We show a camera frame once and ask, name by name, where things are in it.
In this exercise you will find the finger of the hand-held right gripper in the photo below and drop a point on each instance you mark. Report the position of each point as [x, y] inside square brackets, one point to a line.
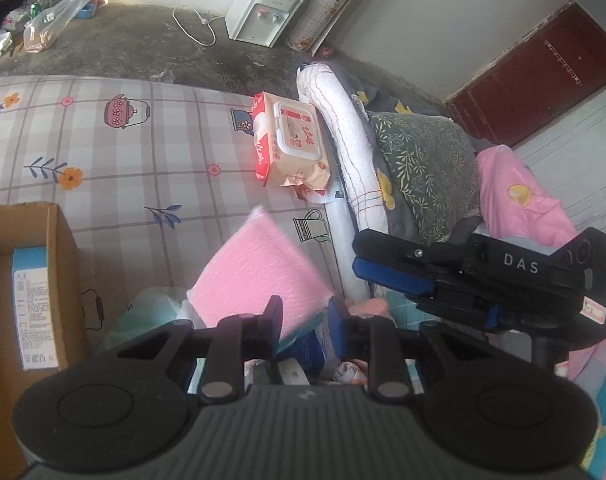
[383, 242]
[388, 275]

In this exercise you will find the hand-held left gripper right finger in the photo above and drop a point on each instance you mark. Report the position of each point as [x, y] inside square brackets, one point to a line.
[339, 330]

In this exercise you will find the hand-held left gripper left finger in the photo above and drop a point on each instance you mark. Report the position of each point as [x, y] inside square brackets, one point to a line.
[270, 325]

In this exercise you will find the pink quilted pad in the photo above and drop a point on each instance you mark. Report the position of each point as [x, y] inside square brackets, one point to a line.
[253, 270]

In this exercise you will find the brown cardboard box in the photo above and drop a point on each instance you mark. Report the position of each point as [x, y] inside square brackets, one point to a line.
[63, 270]

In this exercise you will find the peach soft cloth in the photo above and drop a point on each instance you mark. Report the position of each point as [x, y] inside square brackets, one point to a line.
[370, 306]

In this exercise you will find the blue packet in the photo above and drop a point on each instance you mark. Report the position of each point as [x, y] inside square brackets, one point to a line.
[305, 347]

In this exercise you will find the grey quilt with yellow print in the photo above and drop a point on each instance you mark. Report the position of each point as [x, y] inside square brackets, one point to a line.
[390, 200]

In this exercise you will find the pink blanket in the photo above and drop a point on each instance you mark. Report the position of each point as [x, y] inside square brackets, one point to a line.
[513, 195]

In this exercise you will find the green leaf print pillow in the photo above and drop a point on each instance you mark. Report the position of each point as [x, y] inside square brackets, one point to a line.
[428, 170]

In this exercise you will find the light blue striped sheet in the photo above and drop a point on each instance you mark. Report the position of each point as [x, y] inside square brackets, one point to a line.
[573, 160]

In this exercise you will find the red wet wipes packet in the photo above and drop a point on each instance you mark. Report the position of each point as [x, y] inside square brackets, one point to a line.
[288, 135]

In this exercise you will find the dark red door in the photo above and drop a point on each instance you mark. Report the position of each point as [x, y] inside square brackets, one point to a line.
[543, 75]

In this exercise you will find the blue and white carton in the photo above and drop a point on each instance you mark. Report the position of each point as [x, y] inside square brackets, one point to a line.
[30, 310]

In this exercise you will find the rolled floral mat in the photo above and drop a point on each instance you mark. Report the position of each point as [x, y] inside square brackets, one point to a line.
[328, 5]

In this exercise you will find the white water dispenser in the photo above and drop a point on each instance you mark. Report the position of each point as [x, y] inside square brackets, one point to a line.
[258, 10]

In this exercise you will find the clear plastic bag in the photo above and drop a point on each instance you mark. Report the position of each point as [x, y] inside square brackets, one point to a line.
[58, 15]

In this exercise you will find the green can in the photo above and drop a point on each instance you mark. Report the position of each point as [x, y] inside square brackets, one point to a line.
[36, 10]

